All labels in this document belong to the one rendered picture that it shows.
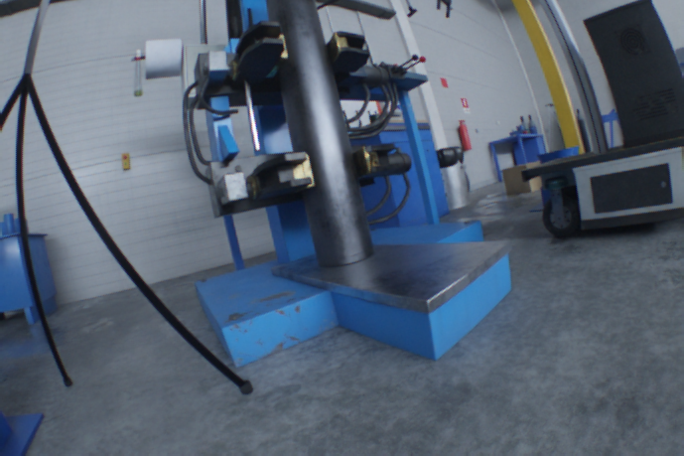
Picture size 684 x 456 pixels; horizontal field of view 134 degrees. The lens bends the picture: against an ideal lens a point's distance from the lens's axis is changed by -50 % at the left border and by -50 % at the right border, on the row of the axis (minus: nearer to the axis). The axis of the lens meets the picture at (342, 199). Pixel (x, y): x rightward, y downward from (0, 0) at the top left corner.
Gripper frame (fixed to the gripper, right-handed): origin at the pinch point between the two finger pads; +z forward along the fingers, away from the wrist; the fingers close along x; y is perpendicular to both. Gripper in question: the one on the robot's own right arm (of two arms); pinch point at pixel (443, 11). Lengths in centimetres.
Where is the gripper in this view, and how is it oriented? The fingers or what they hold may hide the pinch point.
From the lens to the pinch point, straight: 221.5
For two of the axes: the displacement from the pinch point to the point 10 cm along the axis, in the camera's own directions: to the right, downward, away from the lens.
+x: 7.3, -0.5, 6.8
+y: 6.7, 2.6, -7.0
